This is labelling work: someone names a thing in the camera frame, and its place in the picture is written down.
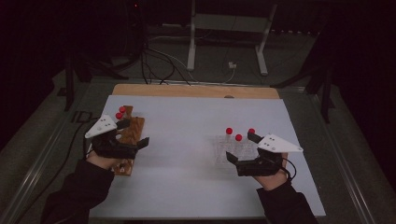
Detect wooden test tube rack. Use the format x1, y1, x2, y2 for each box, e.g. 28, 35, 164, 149
111, 105, 146, 177

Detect black floor cables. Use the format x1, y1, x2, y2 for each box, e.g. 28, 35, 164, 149
139, 43, 191, 86

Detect power strip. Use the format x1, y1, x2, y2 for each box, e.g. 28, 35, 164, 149
271, 28, 319, 35

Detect person's left hand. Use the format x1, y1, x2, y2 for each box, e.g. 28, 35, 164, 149
86, 150, 119, 171

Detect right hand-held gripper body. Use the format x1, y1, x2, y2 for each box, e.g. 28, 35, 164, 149
235, 133, 304, 177

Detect white table mat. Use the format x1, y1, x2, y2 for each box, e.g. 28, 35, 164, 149
89, 94, 327, 218

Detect dark tripod stand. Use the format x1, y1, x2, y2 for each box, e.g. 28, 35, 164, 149
270, 65, 336, 124
57, 52, 129, 112

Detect clear acrylic test tube rack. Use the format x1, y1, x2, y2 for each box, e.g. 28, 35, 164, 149
214, 133, 262, 171

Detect white floor cable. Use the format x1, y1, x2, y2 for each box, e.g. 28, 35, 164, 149
221, 67, 236, 84

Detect person's right hand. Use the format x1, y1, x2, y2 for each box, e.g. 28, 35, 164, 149
253, 151, 290, 191

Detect grey metal stand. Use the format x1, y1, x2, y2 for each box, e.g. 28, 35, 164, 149
186, 0, 278, 77

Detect metal frame rail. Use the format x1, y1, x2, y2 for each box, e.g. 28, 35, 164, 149
306, 91, 378, 224
0, 81, 92, 224

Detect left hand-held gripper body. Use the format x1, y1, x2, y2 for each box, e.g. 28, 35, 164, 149
84, 114, 140, 161

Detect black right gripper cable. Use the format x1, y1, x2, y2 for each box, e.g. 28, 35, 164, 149
281, 157, 298, 182

